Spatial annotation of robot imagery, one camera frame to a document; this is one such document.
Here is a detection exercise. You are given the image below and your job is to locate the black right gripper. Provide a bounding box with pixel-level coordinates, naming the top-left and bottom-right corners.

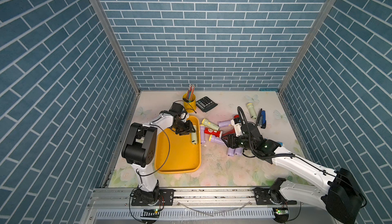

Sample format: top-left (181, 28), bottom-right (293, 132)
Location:
top-left (220, 133), bottom-right (254, 152)

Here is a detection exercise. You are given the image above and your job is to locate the pale green flashlight yellow head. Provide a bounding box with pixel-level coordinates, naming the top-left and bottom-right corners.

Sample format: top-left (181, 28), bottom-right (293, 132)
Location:
top-left (191, 132), bottom-right (198, 145)

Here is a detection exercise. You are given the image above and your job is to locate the lilac flashlight yellow head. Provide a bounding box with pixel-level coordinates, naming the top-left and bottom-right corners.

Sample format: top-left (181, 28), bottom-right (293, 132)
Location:
top-left (209, 135), bottom-right (226, 146)

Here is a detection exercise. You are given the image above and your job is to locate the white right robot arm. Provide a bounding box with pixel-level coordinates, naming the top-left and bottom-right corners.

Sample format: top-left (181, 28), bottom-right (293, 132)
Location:
top-left (222, 123), bottom-right (367, 224)

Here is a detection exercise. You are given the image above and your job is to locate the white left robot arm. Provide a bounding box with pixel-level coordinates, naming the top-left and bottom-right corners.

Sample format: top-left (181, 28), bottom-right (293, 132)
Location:
top-left (121, 110), bottom-right (197, 206)

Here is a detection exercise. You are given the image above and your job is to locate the blue black stapler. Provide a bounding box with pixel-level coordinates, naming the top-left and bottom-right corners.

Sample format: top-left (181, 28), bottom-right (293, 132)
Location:
top-left (256, 109), bottom-right (266, 129)

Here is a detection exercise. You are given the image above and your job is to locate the pale green flashlight far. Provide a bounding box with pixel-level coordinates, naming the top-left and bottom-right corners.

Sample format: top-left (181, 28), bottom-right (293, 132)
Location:
top-left (247, 103), bottom-right (257, 120)

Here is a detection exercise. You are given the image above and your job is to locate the yellow plastic tray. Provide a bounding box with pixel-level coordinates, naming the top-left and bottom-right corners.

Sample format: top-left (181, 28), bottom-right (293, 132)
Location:
top-left (155, 116), bottom-right (201, 174)

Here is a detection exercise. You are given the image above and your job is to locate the yellow pencil cup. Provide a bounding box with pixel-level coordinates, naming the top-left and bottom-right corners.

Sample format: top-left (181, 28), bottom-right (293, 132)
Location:
top-left (183, 94), bottom-right (197, 113)

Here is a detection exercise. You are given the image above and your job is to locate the red flashlight white head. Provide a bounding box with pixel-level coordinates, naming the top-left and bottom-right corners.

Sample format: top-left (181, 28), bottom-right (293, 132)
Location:
top-left (204, 127), bottom-right (223, 138)

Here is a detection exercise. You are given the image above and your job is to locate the black calculator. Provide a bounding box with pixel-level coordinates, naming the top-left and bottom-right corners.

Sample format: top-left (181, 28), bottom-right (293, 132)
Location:
top-left (196, 96), bottom-right (218, 112)

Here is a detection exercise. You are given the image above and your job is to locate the coloured pencils bunch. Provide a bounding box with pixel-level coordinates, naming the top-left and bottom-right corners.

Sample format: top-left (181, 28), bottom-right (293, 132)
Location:
top-left (186, 84), bottom-right (195, 102)

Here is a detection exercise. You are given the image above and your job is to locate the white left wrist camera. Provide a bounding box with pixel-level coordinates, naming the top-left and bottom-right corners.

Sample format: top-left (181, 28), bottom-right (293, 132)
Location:
top-left (180, 111), bottom-right (189, 122)

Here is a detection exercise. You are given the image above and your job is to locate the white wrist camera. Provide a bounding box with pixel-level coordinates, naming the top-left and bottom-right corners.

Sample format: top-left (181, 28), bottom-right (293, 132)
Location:
top-left (180, 111), bottom-right (189, 122)
top-left (232, 118), bottom-right (243, 137)

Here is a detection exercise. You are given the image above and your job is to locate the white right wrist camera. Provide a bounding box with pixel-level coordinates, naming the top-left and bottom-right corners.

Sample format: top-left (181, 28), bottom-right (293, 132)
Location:
top-left (232, 118), bottom-right (243, 137)

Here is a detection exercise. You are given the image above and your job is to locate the aluminium front rail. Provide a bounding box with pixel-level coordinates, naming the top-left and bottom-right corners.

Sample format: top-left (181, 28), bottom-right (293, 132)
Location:
top-left (81, 187), bottom-right (338, 224)

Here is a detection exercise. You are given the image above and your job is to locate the metal corner frame post left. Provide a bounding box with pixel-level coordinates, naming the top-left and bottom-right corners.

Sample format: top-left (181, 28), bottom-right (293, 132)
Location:
top-left (89, 0), bottom-right (140, 95)

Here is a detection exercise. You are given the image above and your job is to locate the metal corner frame post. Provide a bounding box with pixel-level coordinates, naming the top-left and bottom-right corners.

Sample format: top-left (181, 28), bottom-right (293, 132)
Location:
top-left (277, 0), bottom-right (336, 96)
top-left (89, 0), bottom-right (140, 95)

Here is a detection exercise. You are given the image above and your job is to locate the metal corner frame post right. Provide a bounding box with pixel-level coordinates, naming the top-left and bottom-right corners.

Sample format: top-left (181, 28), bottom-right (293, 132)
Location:
top-left (277, 0), bottom-right (336, 96)

